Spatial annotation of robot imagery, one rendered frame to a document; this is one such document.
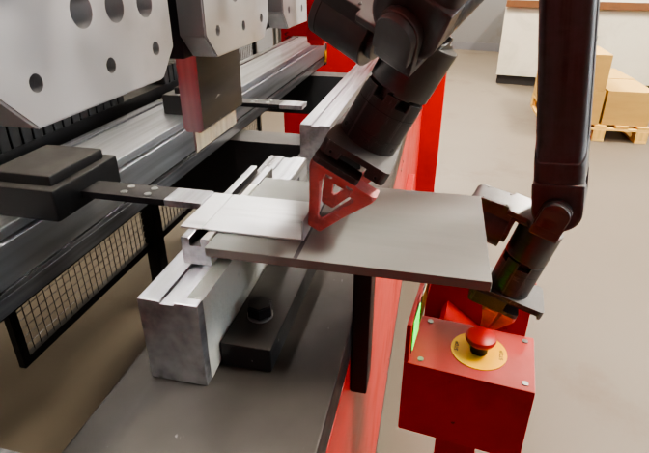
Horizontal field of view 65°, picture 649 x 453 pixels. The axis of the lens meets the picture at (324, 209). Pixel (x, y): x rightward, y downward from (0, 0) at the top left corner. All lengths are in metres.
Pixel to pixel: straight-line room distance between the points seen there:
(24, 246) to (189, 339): 0.26
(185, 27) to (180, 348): 0.28
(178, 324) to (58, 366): 1.55
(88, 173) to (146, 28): 0.35
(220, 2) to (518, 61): 5.85
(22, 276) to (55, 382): 1.30
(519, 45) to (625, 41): 1.01
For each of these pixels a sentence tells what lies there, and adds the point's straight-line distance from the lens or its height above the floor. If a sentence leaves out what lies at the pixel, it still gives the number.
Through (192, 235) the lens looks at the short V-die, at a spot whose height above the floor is 1.00.
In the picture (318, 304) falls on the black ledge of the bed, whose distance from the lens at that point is 0.62.
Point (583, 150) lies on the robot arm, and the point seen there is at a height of 1.05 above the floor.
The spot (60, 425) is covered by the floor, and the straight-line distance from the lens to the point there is 1.82.
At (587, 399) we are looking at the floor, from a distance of 1.90.
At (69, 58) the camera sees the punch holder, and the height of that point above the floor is 1.20.
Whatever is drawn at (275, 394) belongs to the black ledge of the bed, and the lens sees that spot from 0.51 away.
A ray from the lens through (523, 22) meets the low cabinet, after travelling 6.17.
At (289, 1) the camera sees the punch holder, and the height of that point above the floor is 1.20.
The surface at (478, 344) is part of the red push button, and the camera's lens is 0.70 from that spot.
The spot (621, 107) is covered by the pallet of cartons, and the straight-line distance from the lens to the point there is 4.49.
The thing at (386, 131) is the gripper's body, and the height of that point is 1.11.
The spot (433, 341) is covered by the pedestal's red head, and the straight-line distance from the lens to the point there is 0.73.
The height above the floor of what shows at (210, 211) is 1.00.
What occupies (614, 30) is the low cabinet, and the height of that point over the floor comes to 0.63.
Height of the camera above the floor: 1.24
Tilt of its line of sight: 26 degrees down
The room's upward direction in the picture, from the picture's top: straight up
